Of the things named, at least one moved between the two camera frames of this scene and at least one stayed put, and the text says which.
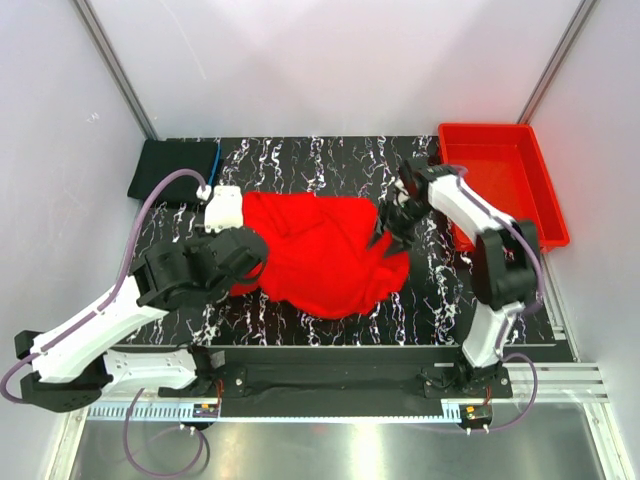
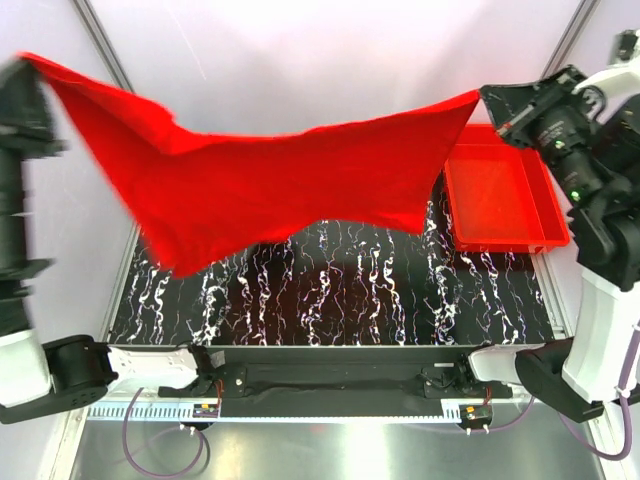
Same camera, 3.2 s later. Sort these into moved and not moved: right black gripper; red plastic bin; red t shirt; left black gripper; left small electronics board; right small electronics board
Moved: left black gripper; red t shirt; right black gripper
Not moved: left small electronics board; red plastic bin; right small electronics board
